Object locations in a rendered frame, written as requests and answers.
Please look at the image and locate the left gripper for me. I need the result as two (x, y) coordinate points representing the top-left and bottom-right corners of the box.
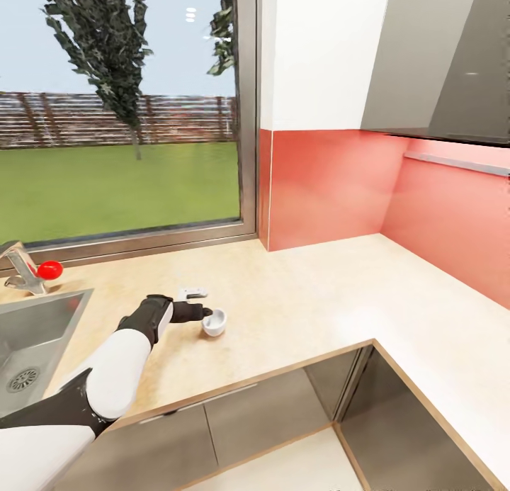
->
(176, 302), (213, 323)

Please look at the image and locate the coffee cup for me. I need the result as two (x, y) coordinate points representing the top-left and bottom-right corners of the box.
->
(200, 308), (226, 337)

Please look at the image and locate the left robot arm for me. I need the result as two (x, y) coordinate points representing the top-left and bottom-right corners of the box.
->
(0, 287), (213, 491)

